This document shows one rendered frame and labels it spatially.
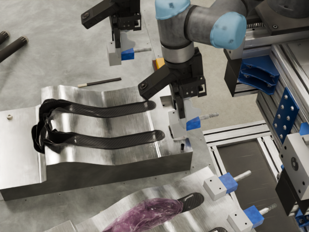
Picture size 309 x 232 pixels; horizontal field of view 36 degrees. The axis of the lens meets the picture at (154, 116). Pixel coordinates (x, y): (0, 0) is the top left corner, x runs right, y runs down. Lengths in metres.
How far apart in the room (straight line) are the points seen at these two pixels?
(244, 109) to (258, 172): 0.57
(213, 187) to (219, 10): 0.45
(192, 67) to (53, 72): 0.59
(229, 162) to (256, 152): 0.14
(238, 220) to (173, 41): 0.45
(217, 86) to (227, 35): 1.68
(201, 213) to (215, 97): 1.45
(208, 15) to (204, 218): 0.49
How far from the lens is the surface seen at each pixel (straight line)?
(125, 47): 1.35
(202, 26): 0.97
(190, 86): 1.12
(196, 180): 1.23
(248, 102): 2.57
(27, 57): 1.63
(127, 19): 1.29
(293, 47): 1.48
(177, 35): 1.01
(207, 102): 2.54
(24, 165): 1.27
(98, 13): 1.28
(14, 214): 1.27
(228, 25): 0.95
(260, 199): 1.99
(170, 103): 1.37
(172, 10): 0.99
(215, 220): 1.18
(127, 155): 1.23
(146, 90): 1.12
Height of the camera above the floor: 1.89
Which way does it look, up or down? 50 degrees down
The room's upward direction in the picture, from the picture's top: 2 degrees clockwise
